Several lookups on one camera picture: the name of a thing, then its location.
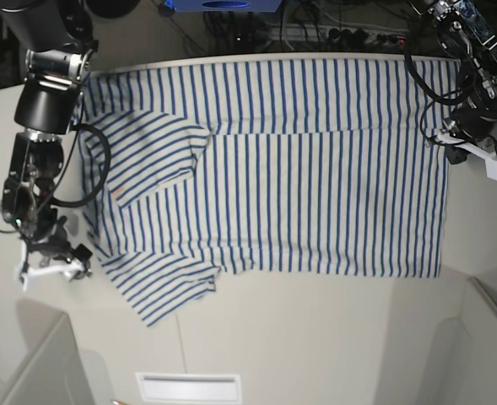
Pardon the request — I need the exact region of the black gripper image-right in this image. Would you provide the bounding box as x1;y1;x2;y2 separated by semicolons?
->
443;105;497;165

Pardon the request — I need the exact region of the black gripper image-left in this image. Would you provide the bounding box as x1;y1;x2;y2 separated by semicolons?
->
20;215;93;279

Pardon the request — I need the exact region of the blue white striped T-shirt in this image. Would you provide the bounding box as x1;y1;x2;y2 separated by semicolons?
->
78;58;449;326

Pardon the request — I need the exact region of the grey partition image-left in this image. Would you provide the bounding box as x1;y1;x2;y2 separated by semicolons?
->
0;299;96;404

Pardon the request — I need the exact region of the grey partition image-right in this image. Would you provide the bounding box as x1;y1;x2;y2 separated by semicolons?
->
417;278;497;404

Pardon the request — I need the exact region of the blue box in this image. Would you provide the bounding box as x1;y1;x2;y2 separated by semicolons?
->
165;0;282;13

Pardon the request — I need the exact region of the white table cable grommet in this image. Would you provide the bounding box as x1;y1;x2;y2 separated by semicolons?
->
136;372;243;404

